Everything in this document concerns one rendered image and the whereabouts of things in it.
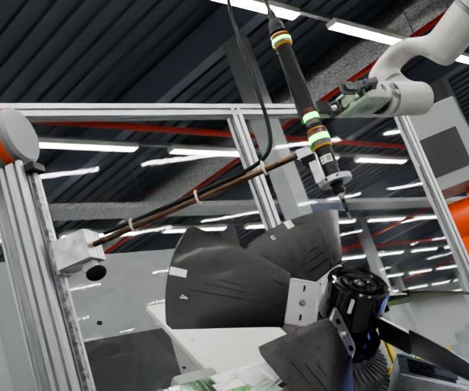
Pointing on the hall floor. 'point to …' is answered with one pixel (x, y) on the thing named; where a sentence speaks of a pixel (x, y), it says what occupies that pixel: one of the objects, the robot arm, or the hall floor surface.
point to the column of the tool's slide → (42, 280)
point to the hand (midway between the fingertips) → (331, 98)
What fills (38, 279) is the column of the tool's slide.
